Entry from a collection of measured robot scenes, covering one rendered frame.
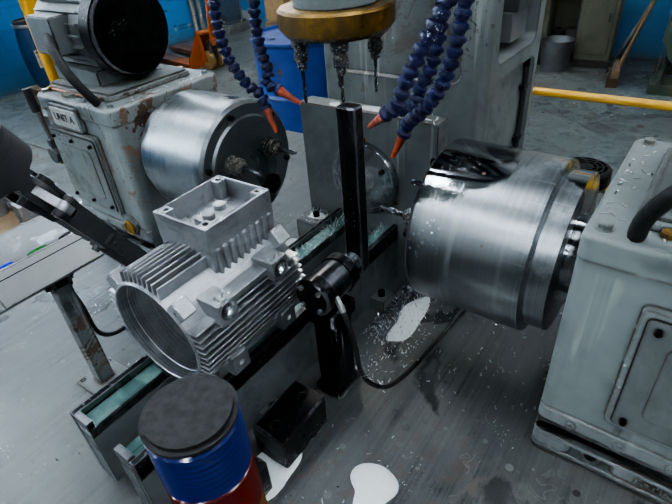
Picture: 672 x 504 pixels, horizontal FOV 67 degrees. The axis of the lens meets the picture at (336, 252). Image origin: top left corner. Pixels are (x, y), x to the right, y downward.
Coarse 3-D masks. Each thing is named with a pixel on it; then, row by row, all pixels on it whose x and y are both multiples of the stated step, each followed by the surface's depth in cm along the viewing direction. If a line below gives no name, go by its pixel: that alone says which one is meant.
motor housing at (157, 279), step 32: (160, 256) 64; (192, 256) 64; (288, 256) 72; (128, 288) 68; (160, 288) 60; (192, 288) 63; (224, 288) 65; (256, 288) 68; (288, 288) 72; (128, 320) 71; (160, 320) 74; (192, 320) 61; (256, 320) 68; (160, 352) 73; (192, 352) 73; (224, 352) 65
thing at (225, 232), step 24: (192, 192) 71; (216, 192) 73; (240, 192) 73; (264, 192) 69; (168, 216) 65; (192, 216) 71; (216, 216) 68; (240, 216) 66; (264, 216) 70; (168, 240) 68; (192, 240) 64; (216, 240) 63; (240, 240) 67; (216, 264) 65
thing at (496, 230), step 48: (480, 144) 72; (432, 192) 68; (480, 192) 65; (528, 192) 62; (576, 192) 62; (432, 240) 68; (480, 240) 64; (528, 240) 61; (576, 240) 65; (432, 288) 73; (480, 288) 66; (528, 288) 63
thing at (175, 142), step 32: (192, 96) 100; (224, 96) 99; (160, 128) 98; (192, 128) 93; (224, 128) 93; (256, 128) 100; (160, 160) 98; (192, 160) 93; (224, 160) 95; (256, 160) 102; (160, 192) 106
